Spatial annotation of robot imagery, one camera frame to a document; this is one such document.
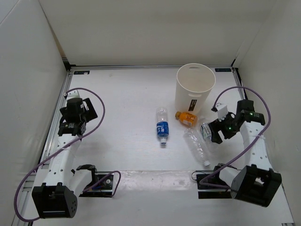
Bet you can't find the clear crushed plastic bottle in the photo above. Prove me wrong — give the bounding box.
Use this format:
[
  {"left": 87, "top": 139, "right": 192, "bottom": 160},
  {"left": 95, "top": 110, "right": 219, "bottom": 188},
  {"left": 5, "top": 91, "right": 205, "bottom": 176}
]
[{"left": 183, "top": 128, "right": 211, "bottom": 167}]

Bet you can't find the small green label water bottle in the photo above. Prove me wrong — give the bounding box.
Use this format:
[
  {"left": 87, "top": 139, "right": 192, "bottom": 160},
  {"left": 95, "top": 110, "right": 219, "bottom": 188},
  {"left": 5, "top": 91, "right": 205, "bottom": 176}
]
[{"left": 200, "top": 118, "right": 212, "bottom": 141}]

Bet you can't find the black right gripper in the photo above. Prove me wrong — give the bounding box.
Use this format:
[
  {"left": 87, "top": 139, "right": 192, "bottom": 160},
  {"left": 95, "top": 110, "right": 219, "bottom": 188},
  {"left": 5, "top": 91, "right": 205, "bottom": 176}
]
[{"left": 208, "top": 112, "right": 240, "bottom": 144}]

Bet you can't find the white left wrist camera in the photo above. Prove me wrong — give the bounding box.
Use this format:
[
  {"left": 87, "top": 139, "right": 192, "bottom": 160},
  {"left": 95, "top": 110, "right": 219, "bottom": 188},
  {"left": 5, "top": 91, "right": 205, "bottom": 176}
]
[{"left": 63, "top": 90, "right": 80, "bottom": 101}]

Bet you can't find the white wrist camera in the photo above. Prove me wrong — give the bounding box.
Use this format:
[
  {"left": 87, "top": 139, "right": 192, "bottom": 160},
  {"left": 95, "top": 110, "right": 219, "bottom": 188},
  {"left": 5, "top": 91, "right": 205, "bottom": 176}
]
[
  {"left": 211, "top": 103, "right": 228, "bottom": 121},
  {"left": 63, "top": 90, "right": 80, "bottom": 101}
]

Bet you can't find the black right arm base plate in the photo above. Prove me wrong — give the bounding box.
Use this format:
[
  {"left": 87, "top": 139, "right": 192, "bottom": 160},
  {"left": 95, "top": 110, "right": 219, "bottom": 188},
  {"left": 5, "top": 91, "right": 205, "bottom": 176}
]
[{"left": 196, "top": 173, "right": 231, "bottom": 199}]

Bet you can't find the blue label plastic bottle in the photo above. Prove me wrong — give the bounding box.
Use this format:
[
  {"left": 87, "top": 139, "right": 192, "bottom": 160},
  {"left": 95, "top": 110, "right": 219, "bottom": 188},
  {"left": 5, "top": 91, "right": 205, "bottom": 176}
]
[{"left": 156, "top": 107, "right": 169, "bottom": 145}]

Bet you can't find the white plastic bin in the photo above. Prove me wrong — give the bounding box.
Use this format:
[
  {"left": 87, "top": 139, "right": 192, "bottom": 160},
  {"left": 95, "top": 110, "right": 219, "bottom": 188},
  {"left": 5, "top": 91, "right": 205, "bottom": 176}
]
[{"left": 174, "top": 63, "right": 216, "bottom": 115}]

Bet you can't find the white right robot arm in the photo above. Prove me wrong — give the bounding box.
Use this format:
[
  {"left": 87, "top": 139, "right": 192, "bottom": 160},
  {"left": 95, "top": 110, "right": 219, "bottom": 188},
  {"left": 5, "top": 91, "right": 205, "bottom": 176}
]
[{"left": 209, "top": 100, "right": 282, "bottom": 207}]

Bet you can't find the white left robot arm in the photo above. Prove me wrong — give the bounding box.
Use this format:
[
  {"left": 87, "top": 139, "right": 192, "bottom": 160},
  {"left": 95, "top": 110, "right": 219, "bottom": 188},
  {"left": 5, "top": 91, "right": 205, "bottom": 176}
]
[{"left": 32, "top": 97, "right": 99, "bottom": 218}]

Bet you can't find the orange juice bottle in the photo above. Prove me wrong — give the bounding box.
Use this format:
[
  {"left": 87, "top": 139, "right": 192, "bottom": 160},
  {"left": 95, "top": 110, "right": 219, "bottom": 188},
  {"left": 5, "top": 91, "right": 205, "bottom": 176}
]
[{"left": 175, "top": 111, "right": 198, "bottom": 127}]

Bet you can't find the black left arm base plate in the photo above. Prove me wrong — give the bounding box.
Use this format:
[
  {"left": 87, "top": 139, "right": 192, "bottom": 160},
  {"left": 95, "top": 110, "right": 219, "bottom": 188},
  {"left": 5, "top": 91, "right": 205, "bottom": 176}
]
[{"left": 80, "top": 171, "right": 114, "bottom": 198}]

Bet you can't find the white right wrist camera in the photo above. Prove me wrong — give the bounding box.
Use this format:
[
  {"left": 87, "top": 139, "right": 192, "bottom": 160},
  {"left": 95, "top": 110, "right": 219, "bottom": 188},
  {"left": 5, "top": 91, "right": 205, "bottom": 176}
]
[{"left": 211, "top": 103, "right": 228, "bottom": 121}]

